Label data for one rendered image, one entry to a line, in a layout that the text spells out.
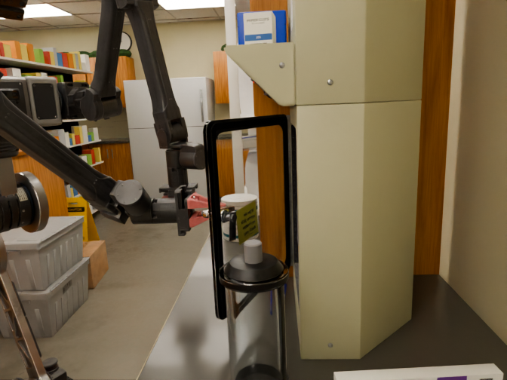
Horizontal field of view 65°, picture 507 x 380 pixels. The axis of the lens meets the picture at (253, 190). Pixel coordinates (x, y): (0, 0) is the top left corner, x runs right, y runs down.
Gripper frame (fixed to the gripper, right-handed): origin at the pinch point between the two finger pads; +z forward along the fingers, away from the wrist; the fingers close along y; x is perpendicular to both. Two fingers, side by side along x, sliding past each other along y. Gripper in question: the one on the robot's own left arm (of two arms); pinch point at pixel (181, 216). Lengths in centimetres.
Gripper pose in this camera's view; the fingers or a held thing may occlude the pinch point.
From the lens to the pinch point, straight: 120.5
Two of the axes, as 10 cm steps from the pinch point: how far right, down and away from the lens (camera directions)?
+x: 0.6, -2.1, 9.8
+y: 10.0, -0.4, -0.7
